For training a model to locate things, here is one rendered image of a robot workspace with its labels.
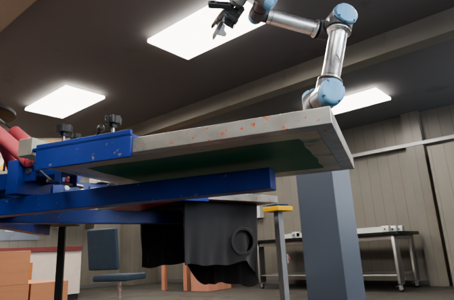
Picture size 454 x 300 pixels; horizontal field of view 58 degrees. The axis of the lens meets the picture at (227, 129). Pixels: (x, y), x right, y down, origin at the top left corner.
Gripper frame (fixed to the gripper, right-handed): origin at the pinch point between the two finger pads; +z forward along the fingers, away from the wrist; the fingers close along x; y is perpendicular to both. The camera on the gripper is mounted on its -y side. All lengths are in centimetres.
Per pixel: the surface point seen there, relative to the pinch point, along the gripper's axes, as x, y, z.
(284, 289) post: -62, 102, 87
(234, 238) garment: -58, 55, 69
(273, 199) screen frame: -38, 71, 50
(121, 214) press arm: -58, -2, 80
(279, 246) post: -43, 94, 76
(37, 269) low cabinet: 263, 43, 603
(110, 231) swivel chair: 144, 68, 320
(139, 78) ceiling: 301, 29, 201
